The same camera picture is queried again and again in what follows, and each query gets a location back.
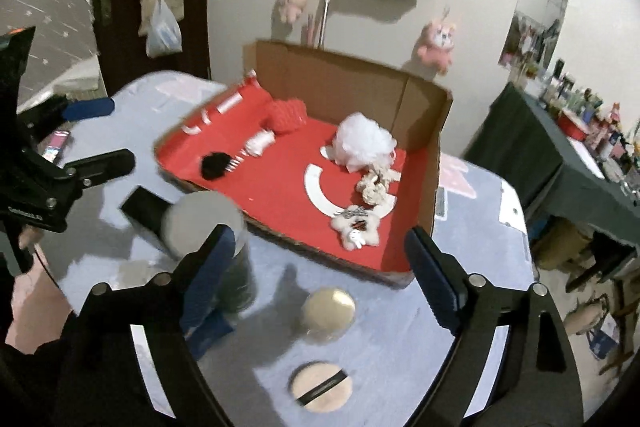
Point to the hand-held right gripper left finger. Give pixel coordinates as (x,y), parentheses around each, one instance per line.
(210,277)

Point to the black scrunchie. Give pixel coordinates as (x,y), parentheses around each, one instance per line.
(215,164)

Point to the coral mesh bath pouf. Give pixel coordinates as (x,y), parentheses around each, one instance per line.
(287,114)

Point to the desk with green cloth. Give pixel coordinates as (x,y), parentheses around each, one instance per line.
(550,167)

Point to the beige powder puff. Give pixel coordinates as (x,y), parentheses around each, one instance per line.
(320,387)

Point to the blue cloth roll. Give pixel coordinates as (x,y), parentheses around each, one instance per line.
(215,339)

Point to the cardboard box with red lining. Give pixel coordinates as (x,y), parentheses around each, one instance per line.
(325,77)

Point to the dark wooden door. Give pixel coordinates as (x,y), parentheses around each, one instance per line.
(120,7)

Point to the glass jar with dark leaves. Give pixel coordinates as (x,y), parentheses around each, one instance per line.
(195,217)

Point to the smartphone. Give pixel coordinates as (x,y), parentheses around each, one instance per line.
(56,147)

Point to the red bowl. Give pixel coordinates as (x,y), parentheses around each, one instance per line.
(575,125)

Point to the row of bottles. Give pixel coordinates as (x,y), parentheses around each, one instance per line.
(585,107)

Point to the white striped small roll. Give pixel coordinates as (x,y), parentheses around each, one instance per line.
(260,142)

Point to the pink plush with face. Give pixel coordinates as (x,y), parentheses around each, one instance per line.
(437,42)

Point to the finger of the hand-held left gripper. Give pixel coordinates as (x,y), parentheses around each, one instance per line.
(105,164)
(90,108)

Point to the clear plastic bag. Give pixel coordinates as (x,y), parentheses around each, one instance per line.
(162,32)

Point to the round beige compact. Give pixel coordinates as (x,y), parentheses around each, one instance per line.
(327,307)

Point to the red tipped brush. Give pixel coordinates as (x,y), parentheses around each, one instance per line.
(326,7)

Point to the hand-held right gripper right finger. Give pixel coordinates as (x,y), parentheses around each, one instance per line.
(435,282)

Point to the white mesh bath pouf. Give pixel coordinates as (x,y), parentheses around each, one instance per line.
(362,139)

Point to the pink sheet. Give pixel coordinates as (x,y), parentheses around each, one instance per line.
(37,307)

